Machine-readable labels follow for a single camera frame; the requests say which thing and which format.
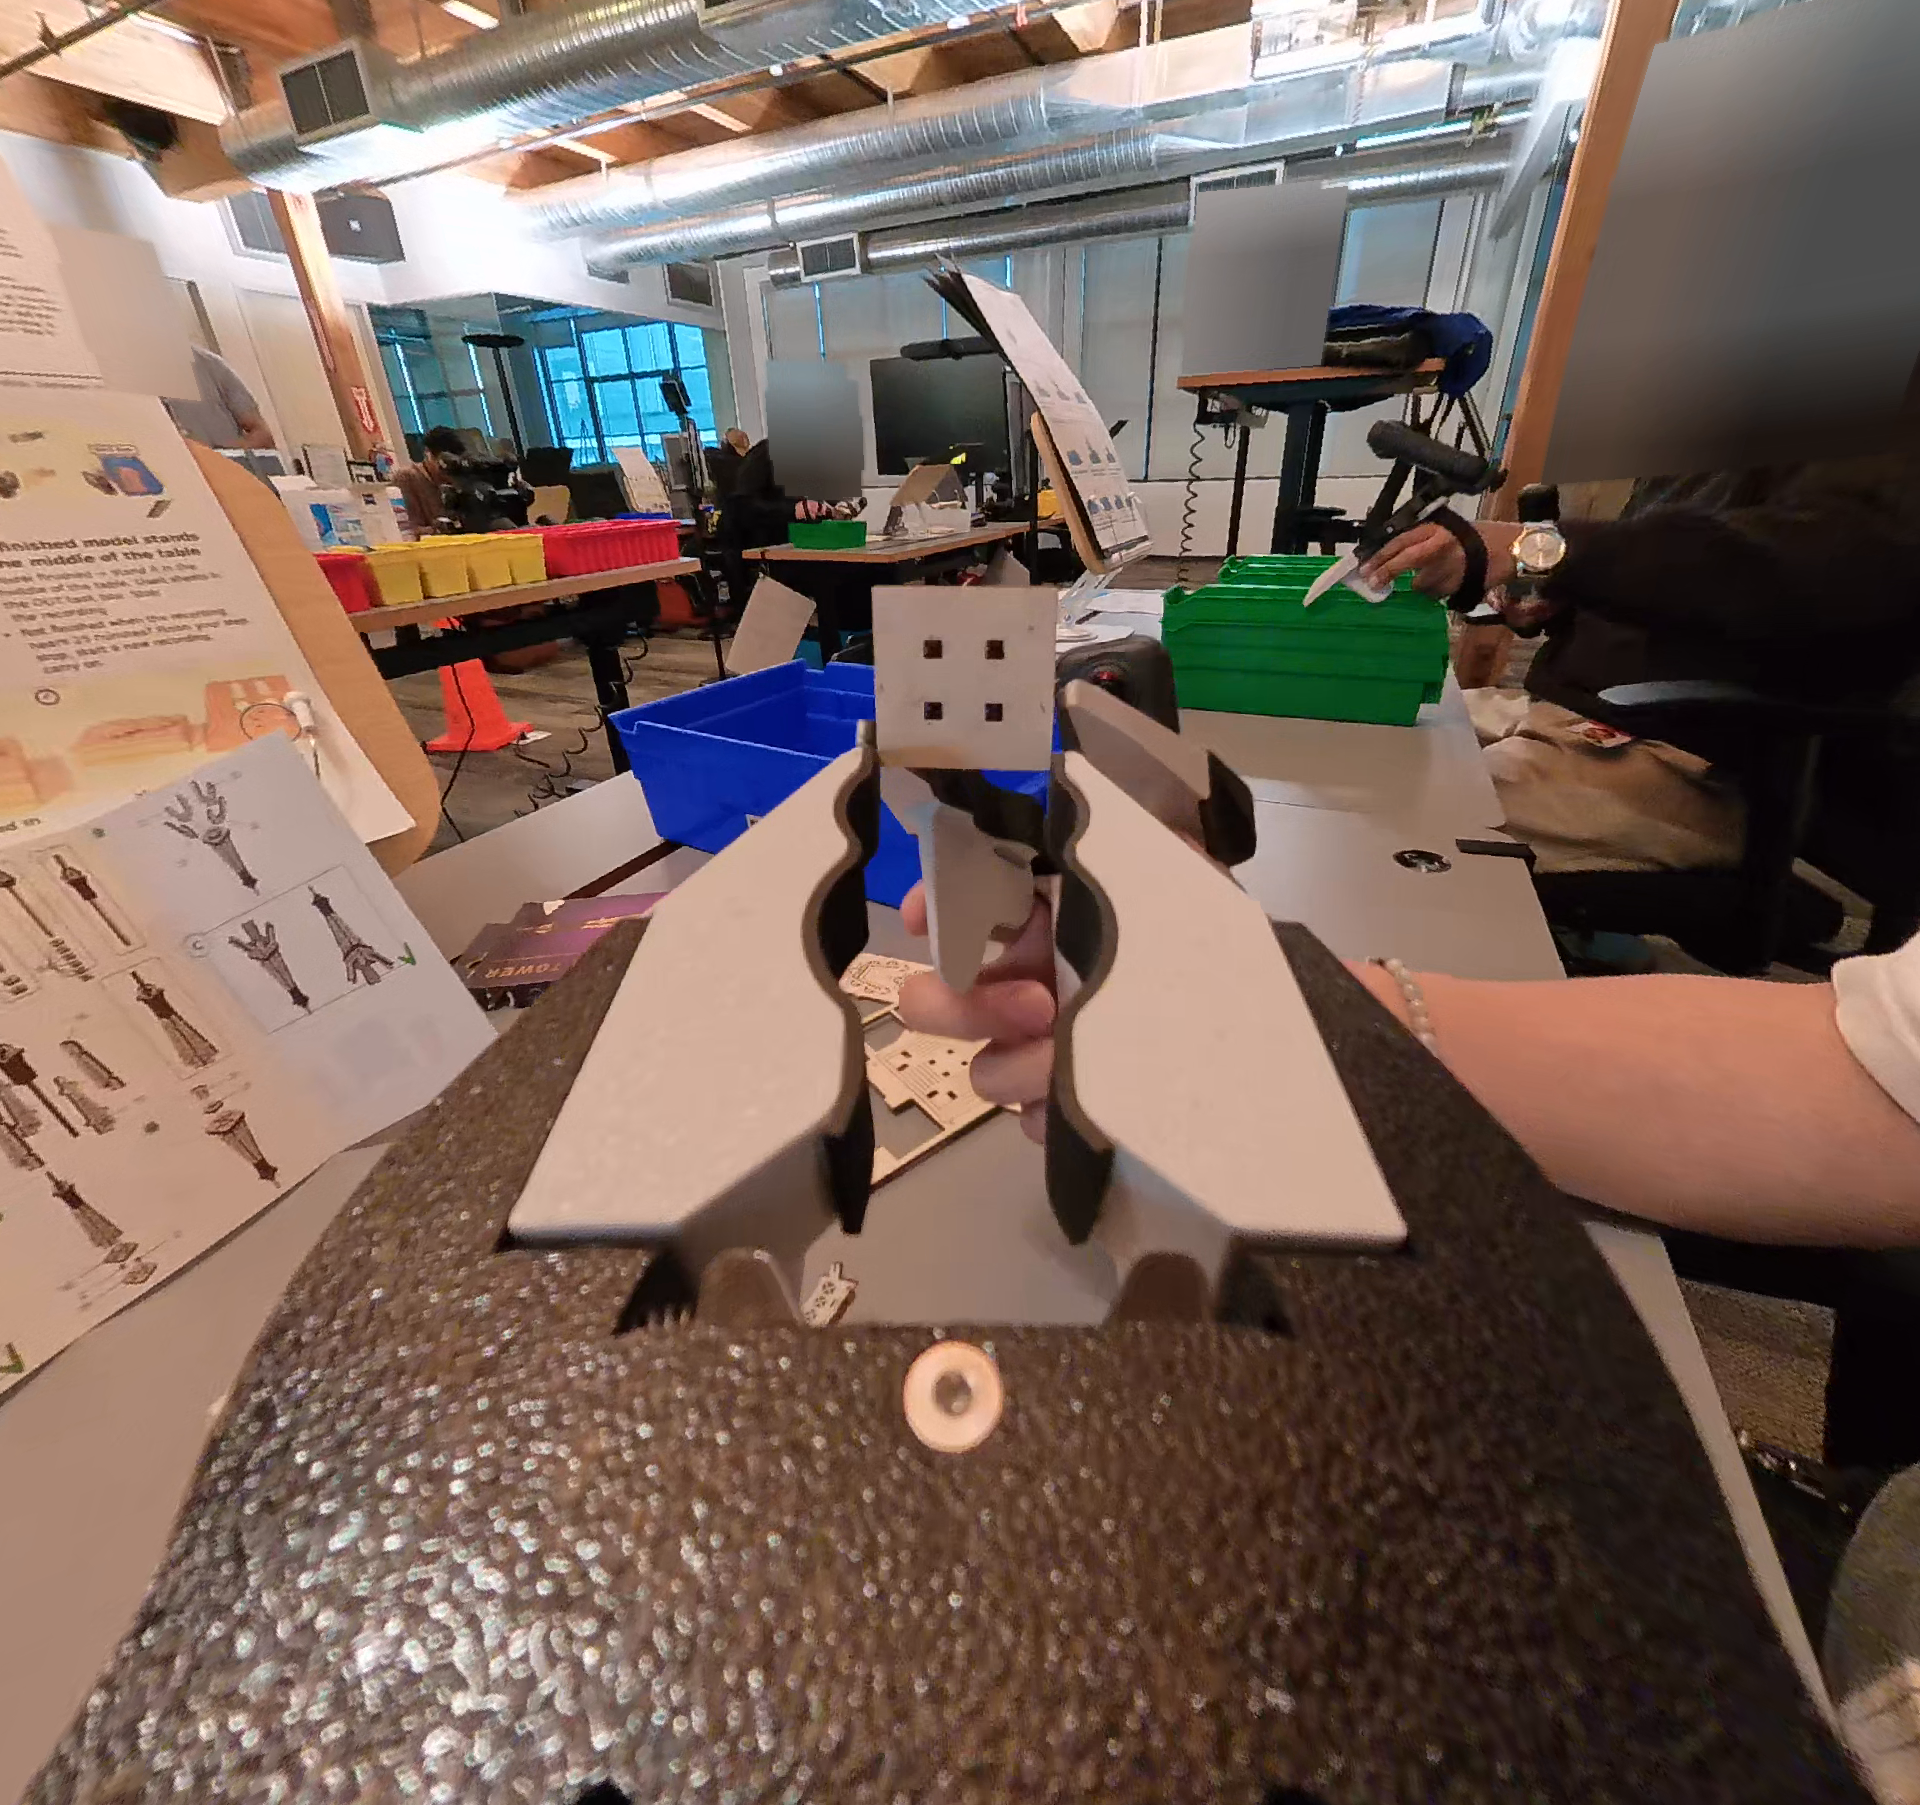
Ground red plastic bin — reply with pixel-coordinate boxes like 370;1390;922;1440
536;516;684;579

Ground orange traffic cone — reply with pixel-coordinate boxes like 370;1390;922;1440
425;657;535;755

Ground person's right forearm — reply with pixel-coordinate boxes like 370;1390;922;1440
1341;935;1920;1244

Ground stack of green bins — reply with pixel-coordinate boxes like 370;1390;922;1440
1162;556;1454;727

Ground plywood sheet with tower parts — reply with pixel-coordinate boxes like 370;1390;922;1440
836;950;1052;1191

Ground purple puzzle box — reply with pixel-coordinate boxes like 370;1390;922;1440
450;892;670;1013

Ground yellow plastic bin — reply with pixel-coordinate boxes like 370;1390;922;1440
363;532;550;606

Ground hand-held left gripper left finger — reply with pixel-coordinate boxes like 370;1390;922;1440
507;746;883;1312

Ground document stand with poster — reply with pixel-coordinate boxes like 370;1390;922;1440
922;260;1157;622

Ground wooden support post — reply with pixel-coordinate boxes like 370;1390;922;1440
1500;0;1711;479

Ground standing desk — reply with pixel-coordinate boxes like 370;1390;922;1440
1178;361;1449;557

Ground blue plastic bin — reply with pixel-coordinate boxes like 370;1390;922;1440
608;657;1070;862

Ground blue bag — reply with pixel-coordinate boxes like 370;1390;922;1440
1328;305;1494;375

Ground folded assembly instruction booklet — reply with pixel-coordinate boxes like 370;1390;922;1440
0;732;499;1402

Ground task instruction poster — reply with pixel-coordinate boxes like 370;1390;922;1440
0;380;418;846

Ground person's right hand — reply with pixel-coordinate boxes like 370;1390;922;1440
897;876;1070;1150

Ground silver ventilation duct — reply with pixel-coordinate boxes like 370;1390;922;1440
225;0;1637;276

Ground grey desk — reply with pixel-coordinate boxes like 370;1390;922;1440
0;665;1847;1805

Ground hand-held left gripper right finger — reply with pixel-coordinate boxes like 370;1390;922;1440
1043;753;1412;1318

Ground pearl bracelet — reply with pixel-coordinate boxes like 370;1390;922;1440
1373;956;1442;1060

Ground wooden tower base model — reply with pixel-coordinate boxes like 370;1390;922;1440
870;584;1063;776

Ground black office chair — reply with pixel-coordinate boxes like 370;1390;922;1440
1531;680;1861;973

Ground black monitor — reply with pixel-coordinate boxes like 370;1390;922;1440
870;353;1011;476

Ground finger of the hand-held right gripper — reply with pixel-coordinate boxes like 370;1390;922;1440
1063;680;1258;871

